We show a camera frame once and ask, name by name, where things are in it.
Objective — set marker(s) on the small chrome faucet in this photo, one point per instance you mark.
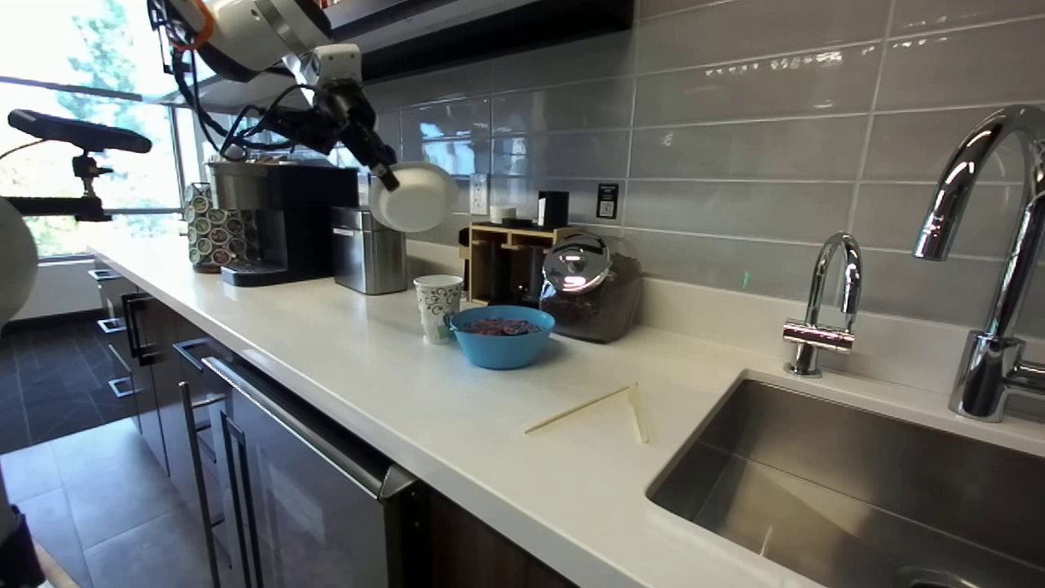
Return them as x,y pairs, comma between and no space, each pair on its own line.
819,338

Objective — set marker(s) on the black wall plate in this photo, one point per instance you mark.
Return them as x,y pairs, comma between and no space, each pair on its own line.
605,200

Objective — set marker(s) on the printed paper cup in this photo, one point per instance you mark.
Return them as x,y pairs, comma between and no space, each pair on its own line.
435,310

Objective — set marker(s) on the dark cabinet drawer fronts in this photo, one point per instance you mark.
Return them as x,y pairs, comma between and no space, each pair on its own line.
165,370

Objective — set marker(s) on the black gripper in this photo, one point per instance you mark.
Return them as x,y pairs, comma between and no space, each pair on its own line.
332,117

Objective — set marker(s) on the stainless dishwasher front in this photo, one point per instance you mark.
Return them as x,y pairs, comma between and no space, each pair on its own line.
306,502

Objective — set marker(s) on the small white round container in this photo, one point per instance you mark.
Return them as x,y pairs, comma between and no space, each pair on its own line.
503,213

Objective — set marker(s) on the tall chrome faucet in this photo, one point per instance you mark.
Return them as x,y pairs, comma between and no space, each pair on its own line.
990,370

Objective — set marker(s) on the dark wall cabinet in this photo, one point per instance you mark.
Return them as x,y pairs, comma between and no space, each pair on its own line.
491,35

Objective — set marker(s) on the patterned paper cup stack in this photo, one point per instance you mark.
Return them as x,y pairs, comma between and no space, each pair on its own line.
200,231

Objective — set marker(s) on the black camera stand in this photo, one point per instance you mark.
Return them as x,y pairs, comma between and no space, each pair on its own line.
78,130

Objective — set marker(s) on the black coffee machine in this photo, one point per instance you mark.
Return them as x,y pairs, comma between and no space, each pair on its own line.
306,218

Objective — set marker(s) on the blue patterned paper plate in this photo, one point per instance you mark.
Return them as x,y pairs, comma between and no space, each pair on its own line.
420,200

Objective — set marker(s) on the stainless steel canister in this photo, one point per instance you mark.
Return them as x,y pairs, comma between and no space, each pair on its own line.
372,257

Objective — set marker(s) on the white wall outlet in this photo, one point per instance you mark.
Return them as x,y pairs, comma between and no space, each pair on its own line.
479,198

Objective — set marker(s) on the blue plastic bowl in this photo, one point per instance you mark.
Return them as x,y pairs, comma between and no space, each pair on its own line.
500,349

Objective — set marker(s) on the colourful beads in bowl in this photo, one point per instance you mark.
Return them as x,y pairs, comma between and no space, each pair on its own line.
500,323

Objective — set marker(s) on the wooden coffee organizer shelf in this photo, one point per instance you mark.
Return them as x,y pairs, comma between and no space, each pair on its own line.
484,271

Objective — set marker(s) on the stainless steel sink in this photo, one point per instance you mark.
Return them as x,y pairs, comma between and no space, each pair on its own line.
869,492

